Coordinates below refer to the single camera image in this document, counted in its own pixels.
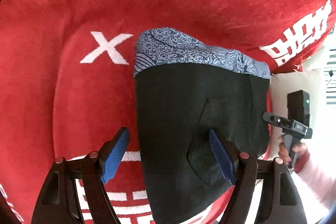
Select red blanket with white print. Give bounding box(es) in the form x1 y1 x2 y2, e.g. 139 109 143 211
0 0 336 224

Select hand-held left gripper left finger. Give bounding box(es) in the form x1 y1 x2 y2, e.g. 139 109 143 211
31 127 131 224

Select black pants with blue waistband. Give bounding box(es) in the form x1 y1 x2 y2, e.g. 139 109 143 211
133 27 272 224

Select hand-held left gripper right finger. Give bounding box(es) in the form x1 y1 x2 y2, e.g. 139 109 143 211
209 129 308 224

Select cream pillow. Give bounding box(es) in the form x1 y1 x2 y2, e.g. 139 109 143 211
267 69 325 160

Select person's right hand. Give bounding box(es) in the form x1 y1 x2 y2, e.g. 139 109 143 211
278 135 310 165

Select person's right forearm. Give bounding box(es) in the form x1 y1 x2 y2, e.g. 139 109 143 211
291 153 336 212

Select white slatted window blind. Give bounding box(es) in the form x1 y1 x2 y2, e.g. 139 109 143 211
324 48 336 107

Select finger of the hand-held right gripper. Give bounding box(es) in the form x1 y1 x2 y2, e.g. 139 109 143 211
262 112 292 128

